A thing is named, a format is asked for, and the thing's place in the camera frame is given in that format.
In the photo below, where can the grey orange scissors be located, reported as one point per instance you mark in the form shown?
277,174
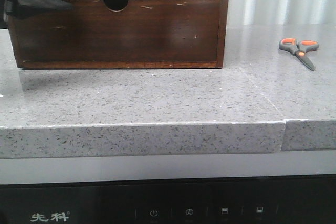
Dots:
300,50

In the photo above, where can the dark wooden drawer cabinet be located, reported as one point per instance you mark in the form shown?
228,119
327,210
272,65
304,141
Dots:
116,6

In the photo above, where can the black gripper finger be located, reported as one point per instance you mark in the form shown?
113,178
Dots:
22,9

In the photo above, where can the dark wooden lower drawer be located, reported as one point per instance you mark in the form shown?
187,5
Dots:
145,30

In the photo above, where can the black appliance control panel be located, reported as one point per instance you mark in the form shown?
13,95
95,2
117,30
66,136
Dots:
279,199

